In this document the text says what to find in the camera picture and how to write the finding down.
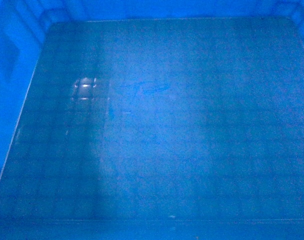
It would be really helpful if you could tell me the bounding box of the large blue plastic crate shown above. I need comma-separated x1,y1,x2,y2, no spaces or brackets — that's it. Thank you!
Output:
0,0,304,240

